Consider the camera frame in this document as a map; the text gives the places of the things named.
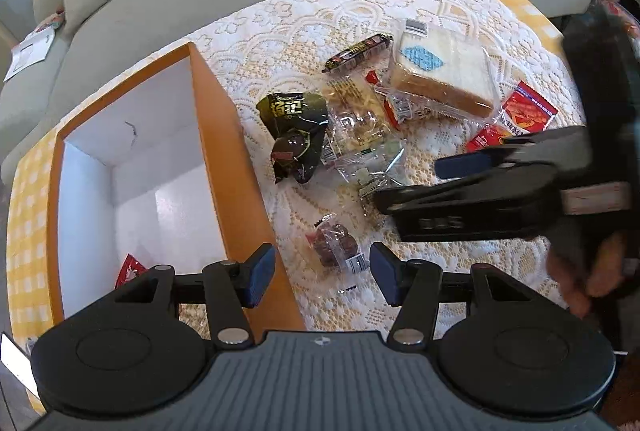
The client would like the large red snack packet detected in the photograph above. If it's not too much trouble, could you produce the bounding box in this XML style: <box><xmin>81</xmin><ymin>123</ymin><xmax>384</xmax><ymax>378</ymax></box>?
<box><xmin>465</xmin><ymin>81</ymin><xmax>558</xmax><ymax>154</ymax></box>

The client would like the white paper card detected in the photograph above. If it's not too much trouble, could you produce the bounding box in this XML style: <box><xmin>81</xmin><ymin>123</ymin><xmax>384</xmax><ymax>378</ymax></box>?
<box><xmin>4</xmin><ymin>28</ymin><xmax>56</xmax><ymax>82</ymax></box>

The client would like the small red snack packet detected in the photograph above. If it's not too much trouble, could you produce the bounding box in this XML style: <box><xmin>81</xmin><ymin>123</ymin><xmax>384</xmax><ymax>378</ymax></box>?
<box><xmin>366</xmin><ymin>68</ymin><xmax>427</xmax><ymax>132</ymax></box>

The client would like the small colourful packet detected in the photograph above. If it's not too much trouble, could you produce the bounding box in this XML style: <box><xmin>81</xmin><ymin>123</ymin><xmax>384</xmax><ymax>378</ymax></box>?
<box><xmin>32</xmin><ymin>8</ymin><xmax>67</xmax><ymax>35</ymax></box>

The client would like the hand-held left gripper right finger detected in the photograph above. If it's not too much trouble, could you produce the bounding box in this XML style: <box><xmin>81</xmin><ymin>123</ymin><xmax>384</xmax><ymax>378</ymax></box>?
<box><xmin>369</xmin><ymin>242</ymin><xmax>531</xmax><ymax>347</ymax></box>

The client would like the dark sausage stick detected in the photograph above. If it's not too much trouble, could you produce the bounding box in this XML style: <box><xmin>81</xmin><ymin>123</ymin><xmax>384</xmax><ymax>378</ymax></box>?
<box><xmin>324</xmin><ymin>34</ymin><xmax>392</xmax><ymax>74</ymax></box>

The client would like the clear-wrapped sliced bread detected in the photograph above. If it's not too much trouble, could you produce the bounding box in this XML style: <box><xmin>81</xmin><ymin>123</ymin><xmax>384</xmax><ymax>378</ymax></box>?
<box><xmin>390</xmin><ymin>20</ymin><xmax>501</xmax><ymax>119</ymax></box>

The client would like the red cartoon snack packet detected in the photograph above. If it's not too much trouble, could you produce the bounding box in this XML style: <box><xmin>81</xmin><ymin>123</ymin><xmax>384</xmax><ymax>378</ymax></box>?
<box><xmin>115</xmin><ymin>253</ymin><xmax>149</xmax><ymax>290</ymax></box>

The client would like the black and green snack packet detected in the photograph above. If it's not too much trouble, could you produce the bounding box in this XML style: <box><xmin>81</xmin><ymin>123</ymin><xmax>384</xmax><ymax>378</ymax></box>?
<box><xmin>256</xmin><ymin>91</ymin><xmax>331</xmax><ymax>184</ymax></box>

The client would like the white lace tablecloth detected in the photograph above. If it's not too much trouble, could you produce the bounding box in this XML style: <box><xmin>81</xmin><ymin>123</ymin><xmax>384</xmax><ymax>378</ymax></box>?
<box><xmin>175</xmin><ymin>0</ymin><xmax>591</xmax><ymax>334</ymax></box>

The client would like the person's right hand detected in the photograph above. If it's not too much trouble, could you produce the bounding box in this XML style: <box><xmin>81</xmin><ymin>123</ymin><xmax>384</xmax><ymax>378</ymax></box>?
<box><xmin>547</xmin><ymin>231</ymin><xmax>626</xmax><ymax>318</ymax></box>

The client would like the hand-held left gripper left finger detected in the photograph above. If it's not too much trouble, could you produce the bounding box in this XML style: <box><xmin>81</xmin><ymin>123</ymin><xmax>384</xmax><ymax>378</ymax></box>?
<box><xmin>115</xmin><ymin>243</ymin><xmax>277</xmax><ymax>351</ymax></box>

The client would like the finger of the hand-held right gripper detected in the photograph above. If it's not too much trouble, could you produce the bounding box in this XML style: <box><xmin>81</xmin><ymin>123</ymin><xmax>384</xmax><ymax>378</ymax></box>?
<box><xmin>434</xmin><ymin>126</ymin><xmax>592</xmax><ymax>186</ymax></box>
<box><xmin>372</xmin><ymin>164</ymin><xmax>563</xmax><ymax>218</ymax></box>

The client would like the white sheet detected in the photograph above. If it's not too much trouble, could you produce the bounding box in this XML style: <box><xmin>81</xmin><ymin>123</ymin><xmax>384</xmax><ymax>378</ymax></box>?
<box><xmin>0</xmin><ymin>333</ymin><xmax>40</xmax><ymax>401</ymax></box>

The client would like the clear packet with green label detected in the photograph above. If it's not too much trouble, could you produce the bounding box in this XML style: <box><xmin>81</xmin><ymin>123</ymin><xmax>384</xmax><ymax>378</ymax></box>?
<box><xmin>322</xmin><ymin>142</ymin><xmax>407</xmax><ymax>213</ymax></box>

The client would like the orange cardboard box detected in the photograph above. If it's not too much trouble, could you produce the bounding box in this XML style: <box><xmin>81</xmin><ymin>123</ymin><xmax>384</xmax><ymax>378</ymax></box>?
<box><xmin>47</xmin><ymin>42</ymin><xmax>307</xmax><ymax>343</ymax></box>

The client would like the clear packet of red dates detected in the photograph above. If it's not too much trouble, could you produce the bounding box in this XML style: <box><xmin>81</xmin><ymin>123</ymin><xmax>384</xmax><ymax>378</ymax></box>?
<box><xmin>306</xmin><ymin>214</ymin><xmax>371</xmax><ymax>275</ymax></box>

